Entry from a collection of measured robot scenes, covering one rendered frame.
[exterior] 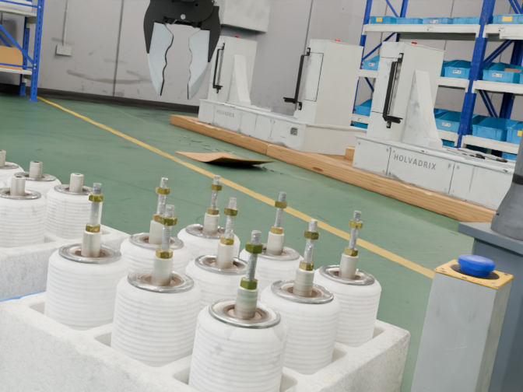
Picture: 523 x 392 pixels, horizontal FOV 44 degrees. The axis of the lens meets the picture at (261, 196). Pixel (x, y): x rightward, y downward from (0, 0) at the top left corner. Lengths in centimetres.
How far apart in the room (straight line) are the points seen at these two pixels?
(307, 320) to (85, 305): 26
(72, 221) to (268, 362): 59
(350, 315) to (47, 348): 37
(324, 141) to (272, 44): 404
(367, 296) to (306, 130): 336
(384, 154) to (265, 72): 474
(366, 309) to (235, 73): 462
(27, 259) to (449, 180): 244
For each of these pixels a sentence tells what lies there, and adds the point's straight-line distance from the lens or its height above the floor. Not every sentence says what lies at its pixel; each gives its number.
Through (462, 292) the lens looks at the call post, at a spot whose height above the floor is 30.
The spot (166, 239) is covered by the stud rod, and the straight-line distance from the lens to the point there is 73.
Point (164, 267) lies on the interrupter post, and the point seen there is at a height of 27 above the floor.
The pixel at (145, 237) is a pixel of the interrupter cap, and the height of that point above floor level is 25.
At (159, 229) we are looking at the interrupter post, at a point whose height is 27.
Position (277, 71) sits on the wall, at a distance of 824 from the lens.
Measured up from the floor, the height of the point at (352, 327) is 20.
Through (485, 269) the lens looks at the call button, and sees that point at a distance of 75.
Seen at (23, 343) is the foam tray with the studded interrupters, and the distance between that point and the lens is 83.
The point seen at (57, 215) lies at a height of 21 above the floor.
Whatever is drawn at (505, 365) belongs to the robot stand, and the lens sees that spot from 114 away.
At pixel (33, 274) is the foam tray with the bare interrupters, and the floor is 14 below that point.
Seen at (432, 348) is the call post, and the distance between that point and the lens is 77.
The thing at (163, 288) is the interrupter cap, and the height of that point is 25.
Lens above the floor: 49
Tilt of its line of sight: 10 degrees down
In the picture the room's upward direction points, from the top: 8 degrees clockwise
